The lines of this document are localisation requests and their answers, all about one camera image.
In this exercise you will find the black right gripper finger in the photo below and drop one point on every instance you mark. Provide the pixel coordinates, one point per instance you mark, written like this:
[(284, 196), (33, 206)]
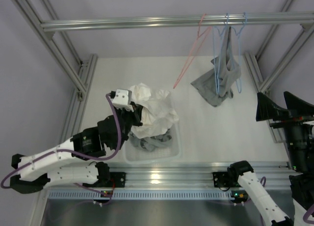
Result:
[(296, 106), (269, 110)]

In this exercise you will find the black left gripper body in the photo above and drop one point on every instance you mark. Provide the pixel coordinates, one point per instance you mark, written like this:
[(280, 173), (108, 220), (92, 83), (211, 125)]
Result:
[(130, 119)]

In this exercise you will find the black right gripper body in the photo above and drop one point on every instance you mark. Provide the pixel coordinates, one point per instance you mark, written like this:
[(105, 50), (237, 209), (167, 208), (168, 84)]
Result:
[(293, 122)]

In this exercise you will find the grey tank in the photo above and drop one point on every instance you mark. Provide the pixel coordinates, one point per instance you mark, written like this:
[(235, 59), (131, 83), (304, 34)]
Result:
[(151, 143), (229, 73)]

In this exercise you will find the white tank top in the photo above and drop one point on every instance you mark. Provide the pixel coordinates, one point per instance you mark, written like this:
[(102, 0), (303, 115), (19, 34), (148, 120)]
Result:
[(158, 114)]

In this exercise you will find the blue wire hanger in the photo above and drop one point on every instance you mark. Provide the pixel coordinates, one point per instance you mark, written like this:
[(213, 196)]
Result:
[(238, 34), (218, 54)]

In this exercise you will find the pink wire hanger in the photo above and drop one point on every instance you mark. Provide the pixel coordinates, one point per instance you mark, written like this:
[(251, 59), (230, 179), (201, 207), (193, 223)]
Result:
[(197, 45)]

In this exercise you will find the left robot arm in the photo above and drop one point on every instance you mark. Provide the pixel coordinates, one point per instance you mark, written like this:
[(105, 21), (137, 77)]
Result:
[(81, 158)]

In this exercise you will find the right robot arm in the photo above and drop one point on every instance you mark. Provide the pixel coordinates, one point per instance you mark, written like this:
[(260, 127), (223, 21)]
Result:
[(299, 141)]

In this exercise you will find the white plastic basket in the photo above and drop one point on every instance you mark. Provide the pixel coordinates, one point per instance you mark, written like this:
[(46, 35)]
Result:
[(133, 155)]

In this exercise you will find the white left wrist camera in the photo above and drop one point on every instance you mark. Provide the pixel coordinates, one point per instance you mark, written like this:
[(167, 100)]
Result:
[(121, 99)]

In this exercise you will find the right aluminium frame posts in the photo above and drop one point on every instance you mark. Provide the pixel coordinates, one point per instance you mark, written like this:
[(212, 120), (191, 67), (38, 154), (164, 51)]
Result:
[(279, 58)]

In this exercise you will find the aluminium frame posts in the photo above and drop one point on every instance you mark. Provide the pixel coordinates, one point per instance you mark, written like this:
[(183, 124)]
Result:
[(79, 71), (279, 58)]

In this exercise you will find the left aluminium frame posts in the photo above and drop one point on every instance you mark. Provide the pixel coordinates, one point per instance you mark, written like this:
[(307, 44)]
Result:
[(79, 71)]

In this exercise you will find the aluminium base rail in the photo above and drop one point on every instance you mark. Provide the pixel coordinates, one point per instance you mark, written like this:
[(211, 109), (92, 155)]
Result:
[(195, 176)]

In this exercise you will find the aluminium hanging rail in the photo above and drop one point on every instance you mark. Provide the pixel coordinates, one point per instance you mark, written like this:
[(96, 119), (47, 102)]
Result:
[(274, 18)]

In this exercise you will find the slotted cable duct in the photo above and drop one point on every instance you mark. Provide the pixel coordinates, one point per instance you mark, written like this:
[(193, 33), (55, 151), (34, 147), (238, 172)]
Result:
[(143, 195)]

